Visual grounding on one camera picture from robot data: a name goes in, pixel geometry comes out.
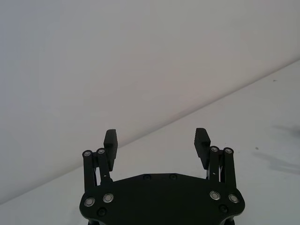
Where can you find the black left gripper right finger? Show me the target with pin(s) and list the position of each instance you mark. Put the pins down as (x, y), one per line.
(202, 140)

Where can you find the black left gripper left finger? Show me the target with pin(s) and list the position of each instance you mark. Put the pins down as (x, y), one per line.
(109, 140)

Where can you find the white table cloth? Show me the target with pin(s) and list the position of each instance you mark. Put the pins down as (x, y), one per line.
(234, 112)

